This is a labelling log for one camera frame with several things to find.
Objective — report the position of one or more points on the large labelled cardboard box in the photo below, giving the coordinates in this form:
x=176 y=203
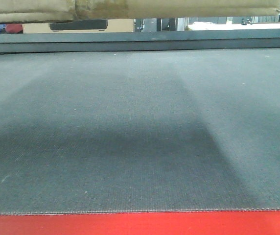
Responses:
x=117 y=25

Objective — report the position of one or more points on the red cloth bundle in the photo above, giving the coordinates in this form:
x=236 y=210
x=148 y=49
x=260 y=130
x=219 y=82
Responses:
x=14 y=28

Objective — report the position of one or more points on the red conveyor edge strip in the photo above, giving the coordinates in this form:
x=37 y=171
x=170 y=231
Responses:
x=165 y=223

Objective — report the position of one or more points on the dark conveyor side rail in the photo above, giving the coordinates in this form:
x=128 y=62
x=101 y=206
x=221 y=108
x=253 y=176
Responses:
x=139 y=41

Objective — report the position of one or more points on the brown cardboard carton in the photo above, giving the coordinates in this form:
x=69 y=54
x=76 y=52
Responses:
x=44 y=11

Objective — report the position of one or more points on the dark grey conveyor belt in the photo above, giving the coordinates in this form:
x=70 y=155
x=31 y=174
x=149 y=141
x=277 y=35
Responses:
x=194 y=130

